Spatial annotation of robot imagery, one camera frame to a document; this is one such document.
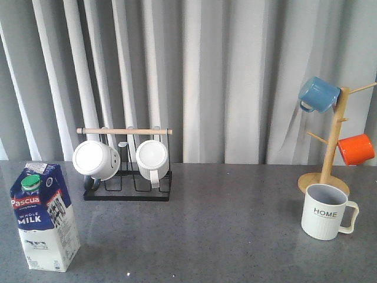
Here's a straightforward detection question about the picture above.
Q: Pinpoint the white HOME mug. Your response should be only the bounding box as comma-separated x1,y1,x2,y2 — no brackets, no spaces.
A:
301,183,359,241

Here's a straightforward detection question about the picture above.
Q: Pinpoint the blue white milk carton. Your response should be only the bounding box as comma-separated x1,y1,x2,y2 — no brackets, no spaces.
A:
10,162,80,272

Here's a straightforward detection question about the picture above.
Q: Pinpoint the white ribbed mug on rack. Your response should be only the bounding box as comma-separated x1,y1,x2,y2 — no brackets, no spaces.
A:
136,140,168,188

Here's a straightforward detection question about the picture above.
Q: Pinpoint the grey pleated curtain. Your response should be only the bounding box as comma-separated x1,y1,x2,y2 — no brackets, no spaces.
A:
1,1,376,164

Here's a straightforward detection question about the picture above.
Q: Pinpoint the white smiley face mug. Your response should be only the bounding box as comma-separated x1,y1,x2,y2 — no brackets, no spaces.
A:
72,140,121,190

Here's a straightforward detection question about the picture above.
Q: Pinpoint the blue enamel mug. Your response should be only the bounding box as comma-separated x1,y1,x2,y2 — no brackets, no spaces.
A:
299,77,340,113

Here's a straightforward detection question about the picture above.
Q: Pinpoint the wooden mug tree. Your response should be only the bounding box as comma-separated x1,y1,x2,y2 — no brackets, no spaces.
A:
297,81,376,196

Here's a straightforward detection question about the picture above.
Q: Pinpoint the orange enamel mug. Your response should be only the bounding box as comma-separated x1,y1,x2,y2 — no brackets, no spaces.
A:
338,133,375,166

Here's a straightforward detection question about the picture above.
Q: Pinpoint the black wire mug rack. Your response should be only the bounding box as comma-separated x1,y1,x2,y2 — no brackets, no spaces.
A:
77,127,173,202

